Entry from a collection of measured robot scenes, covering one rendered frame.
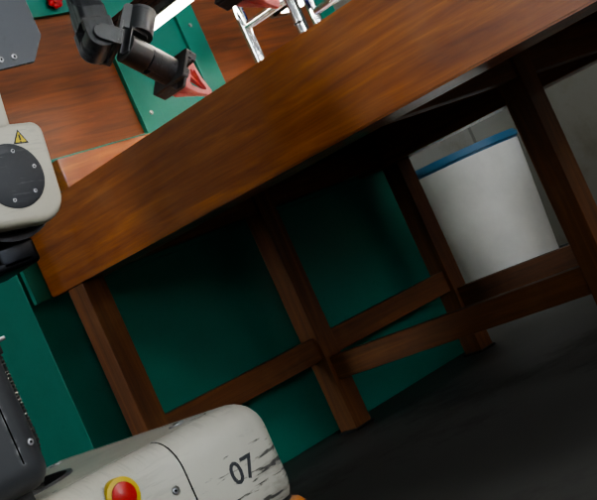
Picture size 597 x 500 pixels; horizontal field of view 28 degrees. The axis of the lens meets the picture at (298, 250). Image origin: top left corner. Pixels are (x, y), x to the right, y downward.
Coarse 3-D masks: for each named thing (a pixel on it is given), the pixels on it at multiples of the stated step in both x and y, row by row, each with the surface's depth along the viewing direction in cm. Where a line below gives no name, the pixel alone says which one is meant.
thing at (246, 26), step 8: (280, 0) 260; (288, 0) 258; (296, 0) 258; (232, 8) 269; (240, 8) 269; (280, 8) 261; (288, 8) 259; (296, 8) 258; (240, 16) 269; (256, 16) 265; (264, 16) 264; (296, 16) 258; (240, 24) 269; (248, 24) 268; (256, 24) 267; (296, 24) 258; (304, 24) 258; (248, 32) 268; (248, 40) 269; (256, 40) 269; (256, 48) 268; (256, 56) 268; (264, 56) 269
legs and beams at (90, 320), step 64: (512, 64) 239; (576, 192) 238; (448, 256) 339; (576, 256) 241; (320, 320) 298; (384, 320) 315; (448, 320) 269; (512, 320) 258; (128, 384) 255; (256, 384) 280; (320, 384) 299
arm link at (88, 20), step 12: (72, 0) 228; (84, 0) 227; (96, 0) 228; (72, 12) 228; (84, 12) 225; (96, 12) 226; (72, 24) 229; (84, 24) 224; (84, 36) 225; (84, 48) 226; (96, 48) 225; (108, 48) 226; (84, 60) 229; (96, 60) 228
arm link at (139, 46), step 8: (128, 32) 229; (136, 32) 230; (128, 40) 228; (136, 40) 227; (144, 40) 232; (120, 48) 228; (128, 48) 227; (136, 48) 227; (144, 48) 228; (152, 48) 230; (120, 56) 228; (128, 56) 227; (136, 56) 227; (144, 56) 228; (152, 56) 229; (128, 64) 229; (136, 64) 228; (144, 64) 229
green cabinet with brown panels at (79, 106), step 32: (32, 0) 284; (64, 0) 290; (128, 0) 305; (320, 0) 354; (64, 32) 289; (160, 32) 309; (192, 32) 315; (224, 32) 325; (256, 32) 333; (288, 32) 342; (32, 64) 280; (64, 64) 286; (96, 64) 292; (224, 64) 321; (32, 96) 277; (64, 96) 283; (96, 96) 289; (128, 96) 296; (192, 96) 310; (64, 128) 280; (96, 128) 286; (128, 128) 293
